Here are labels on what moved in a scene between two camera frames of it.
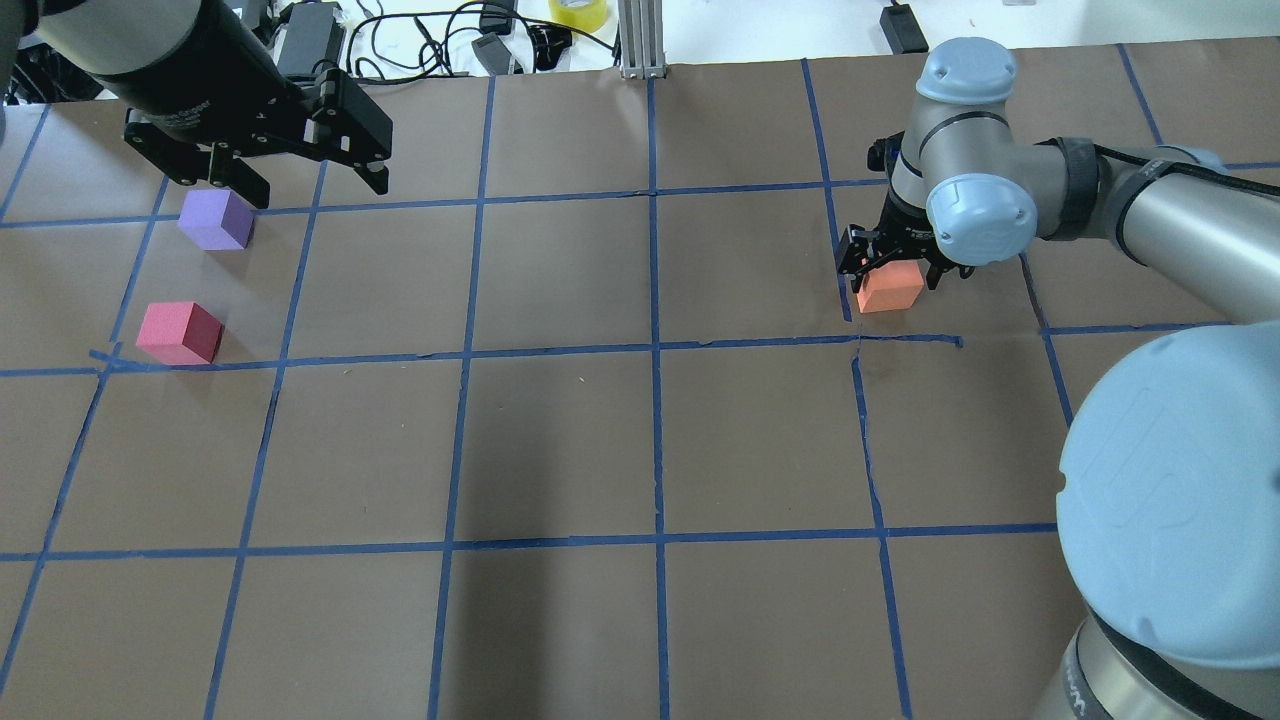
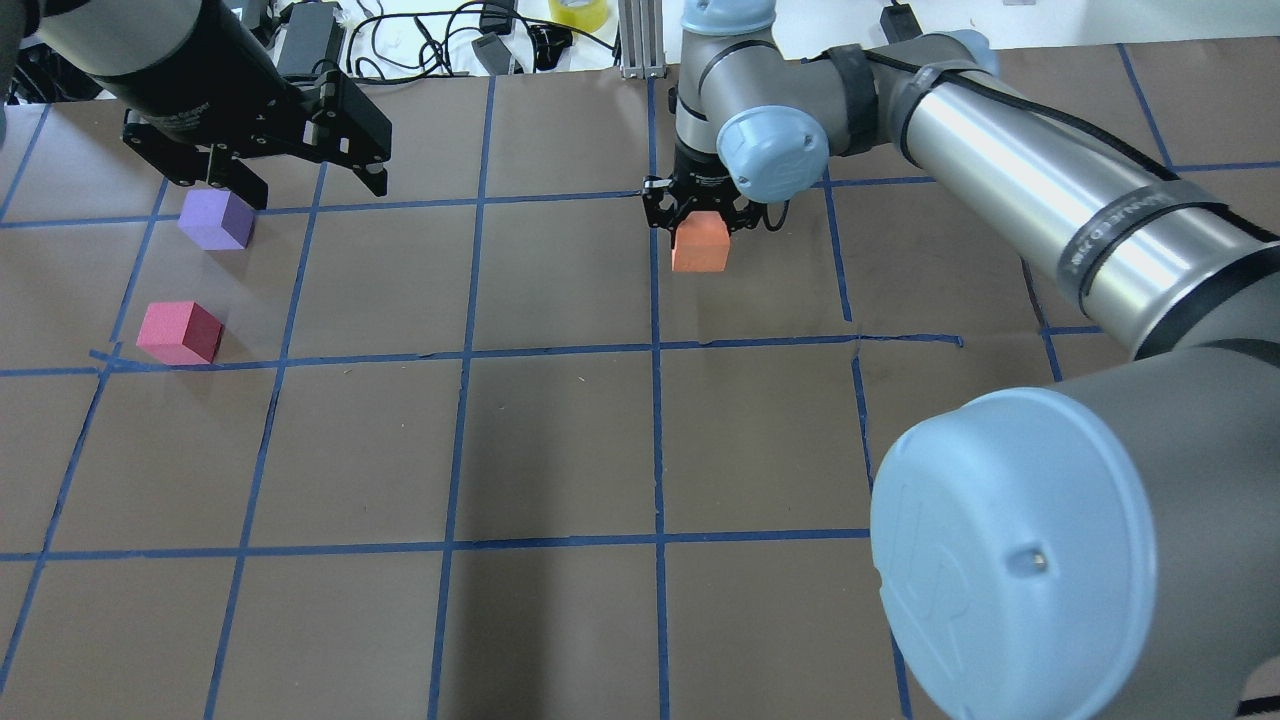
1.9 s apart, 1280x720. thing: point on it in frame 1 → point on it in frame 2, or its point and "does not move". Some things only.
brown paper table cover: (580, 416) does not move
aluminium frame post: (641, 36) does not move
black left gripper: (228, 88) does not move
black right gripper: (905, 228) → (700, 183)
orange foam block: (895, 285) → (702, 243)
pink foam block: (179, 333) does not move
